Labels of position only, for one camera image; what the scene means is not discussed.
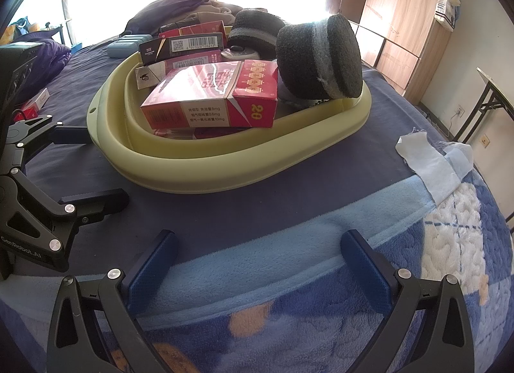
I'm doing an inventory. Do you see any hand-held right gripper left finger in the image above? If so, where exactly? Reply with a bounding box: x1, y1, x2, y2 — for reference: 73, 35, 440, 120
47, 230, 178, 373

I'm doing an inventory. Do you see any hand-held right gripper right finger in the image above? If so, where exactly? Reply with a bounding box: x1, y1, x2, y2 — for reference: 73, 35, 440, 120
340, 230, 475, 373

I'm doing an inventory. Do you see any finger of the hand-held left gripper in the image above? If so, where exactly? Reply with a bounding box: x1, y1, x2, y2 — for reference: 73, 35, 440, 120
8, 115, 91, 157
60, 188, 130, 230

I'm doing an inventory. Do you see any yellow plastic basin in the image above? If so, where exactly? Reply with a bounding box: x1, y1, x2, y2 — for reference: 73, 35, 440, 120
86, 50, 372, 196

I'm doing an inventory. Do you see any red and silver box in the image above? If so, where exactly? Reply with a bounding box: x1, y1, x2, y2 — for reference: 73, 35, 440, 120
136, 50, 226, 91

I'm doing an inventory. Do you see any red box with white pattern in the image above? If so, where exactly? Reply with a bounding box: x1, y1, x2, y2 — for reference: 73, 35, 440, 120
140, 59, 279, 130

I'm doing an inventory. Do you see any black carton box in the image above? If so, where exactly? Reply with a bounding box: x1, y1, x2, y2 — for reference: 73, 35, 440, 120
138, 32, 227, 65

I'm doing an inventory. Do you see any white round device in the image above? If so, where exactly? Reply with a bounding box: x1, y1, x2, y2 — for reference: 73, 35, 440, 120
221, 46, 260, 61

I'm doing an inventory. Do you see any dark grey round sponge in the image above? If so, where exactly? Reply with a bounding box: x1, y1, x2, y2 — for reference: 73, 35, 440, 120
227, 8, 288, 58
276, 14, 364, 100

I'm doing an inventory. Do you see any small white red box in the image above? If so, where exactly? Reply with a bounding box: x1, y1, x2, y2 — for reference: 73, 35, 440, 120
26, 88, 51, 111

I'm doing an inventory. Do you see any purple cloth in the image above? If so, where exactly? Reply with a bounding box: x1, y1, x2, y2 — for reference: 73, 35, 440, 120
24, 38, 73, 89

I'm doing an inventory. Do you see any blue white checked blanket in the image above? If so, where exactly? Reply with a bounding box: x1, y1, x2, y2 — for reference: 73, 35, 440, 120
0, 144, 514, 373

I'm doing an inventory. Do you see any light blue case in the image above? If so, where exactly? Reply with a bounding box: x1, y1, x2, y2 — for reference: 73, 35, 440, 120
107, 34, 153, 58

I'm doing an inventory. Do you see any black metal rack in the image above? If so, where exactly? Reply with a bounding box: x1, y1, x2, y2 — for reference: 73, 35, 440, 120
0, 16, 77, 50

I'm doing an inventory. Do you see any white cloth patch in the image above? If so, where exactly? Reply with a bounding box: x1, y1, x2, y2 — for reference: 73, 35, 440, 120
395, 130, 460, 202

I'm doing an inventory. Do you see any pale blue cloth patch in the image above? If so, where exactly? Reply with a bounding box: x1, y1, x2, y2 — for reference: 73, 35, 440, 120
444, 142, 474, 175

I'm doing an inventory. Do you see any pile of clothes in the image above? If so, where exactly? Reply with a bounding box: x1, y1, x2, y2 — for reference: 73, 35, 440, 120
124, 0, 242, 34

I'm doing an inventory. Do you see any folding table with black legs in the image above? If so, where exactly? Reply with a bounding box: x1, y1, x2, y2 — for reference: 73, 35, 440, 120
450, 67, 514, 145

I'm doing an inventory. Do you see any wooden wardrobe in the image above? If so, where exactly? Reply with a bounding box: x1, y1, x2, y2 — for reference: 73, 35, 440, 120
325, 0, 464, 97

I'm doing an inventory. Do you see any white plastic bag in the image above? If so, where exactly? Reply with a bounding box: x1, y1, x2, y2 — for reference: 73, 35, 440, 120
436, 0, 460, 32

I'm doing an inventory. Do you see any black metal bed rail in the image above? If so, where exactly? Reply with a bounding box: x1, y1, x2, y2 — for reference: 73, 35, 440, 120
347, 20, 390, 71

